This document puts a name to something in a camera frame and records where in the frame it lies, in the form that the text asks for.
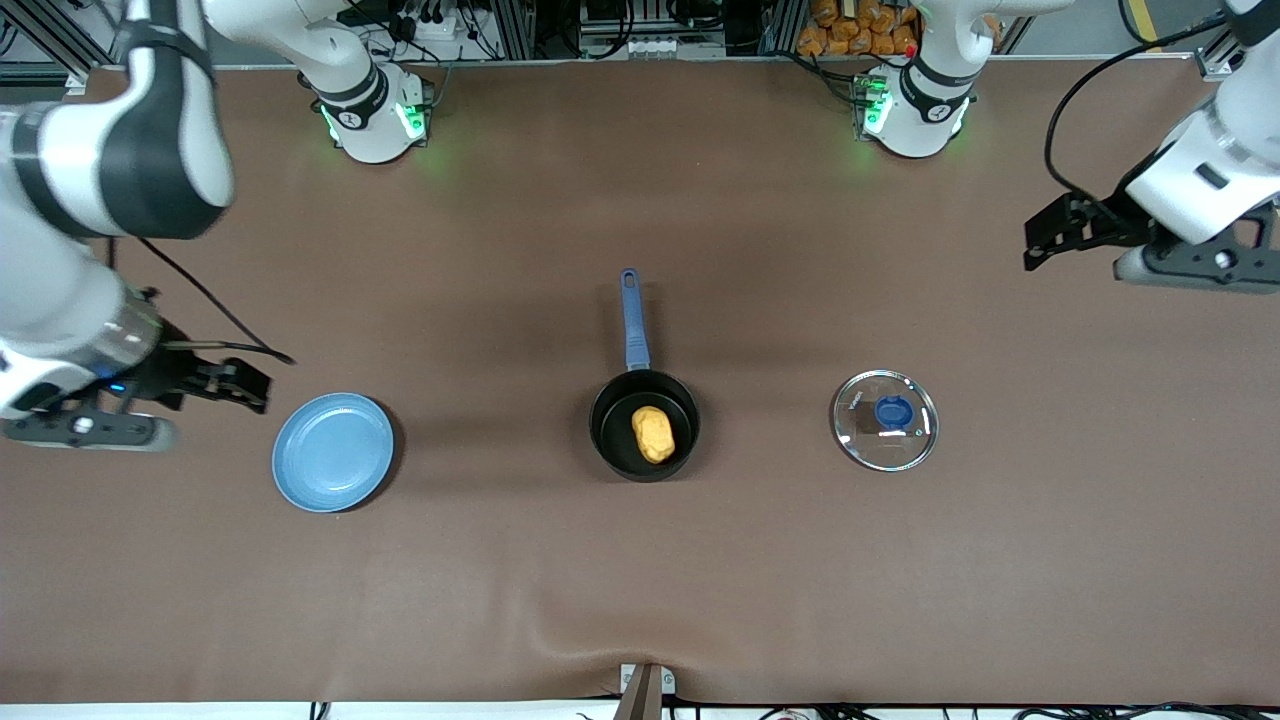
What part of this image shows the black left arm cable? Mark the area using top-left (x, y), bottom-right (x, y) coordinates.
top-left (1042, 14), bottom-right (1233, 201)

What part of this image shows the bag of orange items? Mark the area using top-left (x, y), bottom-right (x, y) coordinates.
top-left (796, 0), bottom-right (922, 59)

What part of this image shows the white power strip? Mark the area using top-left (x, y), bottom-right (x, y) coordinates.
top-left (385, 0), bottom-right (473, 43)

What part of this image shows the brown table cloth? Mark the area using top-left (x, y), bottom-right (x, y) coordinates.
top-left (0, 55), bottom-right (1280, 707)

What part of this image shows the blue round plate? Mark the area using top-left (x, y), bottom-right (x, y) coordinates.
top-left (272, 392), bottom-right (397, 514)

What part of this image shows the aluminium frame post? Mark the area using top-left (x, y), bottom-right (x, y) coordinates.
top-left (20, 0), bottom-right (131, 97)
top-left (1197, 20), bottom-right (1246, 83)

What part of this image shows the glass lid with blue knob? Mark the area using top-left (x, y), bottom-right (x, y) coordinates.
top-left (831, 369), bottom-right (940, 473)

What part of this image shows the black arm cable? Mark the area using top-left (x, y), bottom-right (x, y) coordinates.
top-left (100, 235), bottom-right (297, 365)
top-left (1042, 14), bottom-right (1233, 201)

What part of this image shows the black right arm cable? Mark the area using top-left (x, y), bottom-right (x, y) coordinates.
top-left (100, 235), bottom-right (297, 365)

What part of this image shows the black pot with blue handle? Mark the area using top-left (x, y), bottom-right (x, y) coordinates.
top-left (589, 268), bottom-right (702, 483)

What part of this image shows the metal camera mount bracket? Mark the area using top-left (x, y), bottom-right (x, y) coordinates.
top-left (619, 662), bottom-right (677, 720)

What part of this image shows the yellow potato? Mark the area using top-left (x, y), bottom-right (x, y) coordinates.
top-left (631, 405), bottom-right (677, 465)

